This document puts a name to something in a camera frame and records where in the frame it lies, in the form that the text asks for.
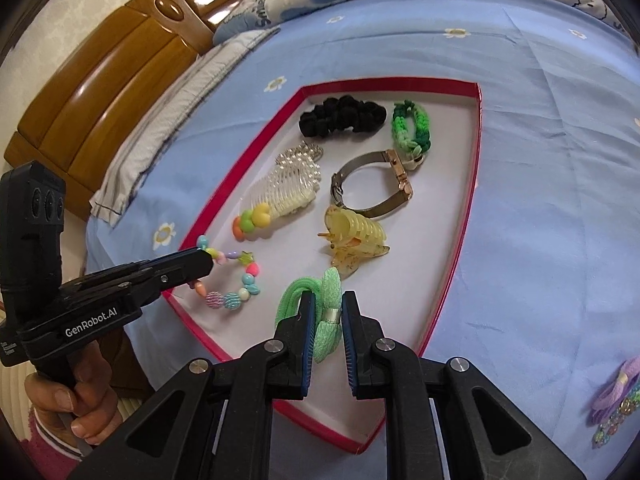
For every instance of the pink knit sleeve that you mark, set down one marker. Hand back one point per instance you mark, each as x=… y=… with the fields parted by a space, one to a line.
x=52 y=457

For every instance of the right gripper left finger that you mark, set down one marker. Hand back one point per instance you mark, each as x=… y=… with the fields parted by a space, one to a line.
x=212 y=421

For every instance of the person's left hand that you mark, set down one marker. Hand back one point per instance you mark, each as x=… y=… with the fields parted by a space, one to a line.
x=87 y=412

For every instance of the blue floral bed sheet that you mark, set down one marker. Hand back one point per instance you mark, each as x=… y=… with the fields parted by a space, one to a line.
x=545 y=299

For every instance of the black velvet scrunchie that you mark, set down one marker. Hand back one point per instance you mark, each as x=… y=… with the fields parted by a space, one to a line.
x=342 y=114

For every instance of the wooden headboard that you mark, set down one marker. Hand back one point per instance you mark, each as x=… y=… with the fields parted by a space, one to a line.
x=75 y=125

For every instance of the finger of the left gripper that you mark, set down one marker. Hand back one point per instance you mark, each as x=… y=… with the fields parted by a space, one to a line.
x=143 y=281

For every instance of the white pearl hair comb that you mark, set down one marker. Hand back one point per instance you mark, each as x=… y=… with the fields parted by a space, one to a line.
x=291 y=184

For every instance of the rose gold mesh watch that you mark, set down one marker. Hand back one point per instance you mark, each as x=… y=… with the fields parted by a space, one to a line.
x=373 y=184

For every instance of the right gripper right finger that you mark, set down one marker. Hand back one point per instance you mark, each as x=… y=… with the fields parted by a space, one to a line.
x=443 y=420

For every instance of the red shallow tray box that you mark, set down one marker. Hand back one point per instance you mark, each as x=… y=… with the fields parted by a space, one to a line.
x=392 y=223

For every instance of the yellow translucent claw clip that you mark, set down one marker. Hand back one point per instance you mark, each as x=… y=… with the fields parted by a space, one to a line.
x=352 y=239

